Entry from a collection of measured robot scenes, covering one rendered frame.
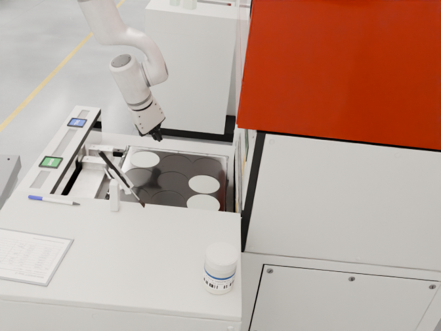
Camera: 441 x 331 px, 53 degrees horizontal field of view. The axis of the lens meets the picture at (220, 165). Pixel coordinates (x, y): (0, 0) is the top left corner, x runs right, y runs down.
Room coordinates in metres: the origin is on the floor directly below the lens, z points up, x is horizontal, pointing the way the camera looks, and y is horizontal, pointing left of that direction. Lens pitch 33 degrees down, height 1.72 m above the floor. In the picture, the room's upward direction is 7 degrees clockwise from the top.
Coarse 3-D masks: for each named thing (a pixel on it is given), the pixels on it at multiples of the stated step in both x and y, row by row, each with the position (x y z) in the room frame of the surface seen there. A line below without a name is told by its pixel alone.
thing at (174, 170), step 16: (128, 160) 1.24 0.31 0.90; (160, 160) 1.26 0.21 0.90; (176, 160) 1.28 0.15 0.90; (192, 160) 1.29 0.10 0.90; (208, 160) 1.30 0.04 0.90; (224, 160) 1.32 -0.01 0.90; (128, 176) 1.15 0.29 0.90; (144, 176) 1.16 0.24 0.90; (160, 176) 1.17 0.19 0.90; (176, 176) 1.18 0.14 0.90; (192, 176) 1.19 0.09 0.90; (224, 176) 1.22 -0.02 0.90; (144, 192) 1.07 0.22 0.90; (160, 192) 1.08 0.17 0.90; (176, 192) 1.09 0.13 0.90; (192, 192) 1.10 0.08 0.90; (224, 192) 1.13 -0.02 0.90
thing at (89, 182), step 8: (112, 160) 1.28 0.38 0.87; (80, 176) 1.14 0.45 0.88; (88, 176) 1.15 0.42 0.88; (96, 176) 1.15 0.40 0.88; (104, 176) 1.17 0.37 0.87; (80, 184) 1.10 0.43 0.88; (88, 184) 1.11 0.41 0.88; (96, 184) 1.11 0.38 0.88; (72, 192) 1.05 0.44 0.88; (80, 192) 1.06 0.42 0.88; (88, 192) 1.06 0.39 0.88; (96, 192) 1.07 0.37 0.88
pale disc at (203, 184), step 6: (192, 180) 1.17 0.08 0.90; (198, 180) 1.17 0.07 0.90; (204, 180) 1.18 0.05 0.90; (210, 180) 1.18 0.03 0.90; (216, 180) 1.19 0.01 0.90; (192, 186) 1.14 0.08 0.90; (198, 186) 1.14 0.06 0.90; (204, 186) 1.15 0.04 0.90; (210, 186) 1.15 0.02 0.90; (216, 186) 1.15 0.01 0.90; (204, 192) 1.11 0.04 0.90; (210, 192) 1.11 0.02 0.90
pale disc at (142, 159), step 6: (132, 156) 1.27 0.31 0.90; (138, 156) 1.27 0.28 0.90; (144, 156) 1.28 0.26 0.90; (150, 156) 1.28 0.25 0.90; (156, 156) 1.29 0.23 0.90; (132, 162) 1.23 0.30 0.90; (138, 162) 1.24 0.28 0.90; (144, 162) 1.24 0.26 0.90; (150, 162) 1.24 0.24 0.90; (156, 162) 1.25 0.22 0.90
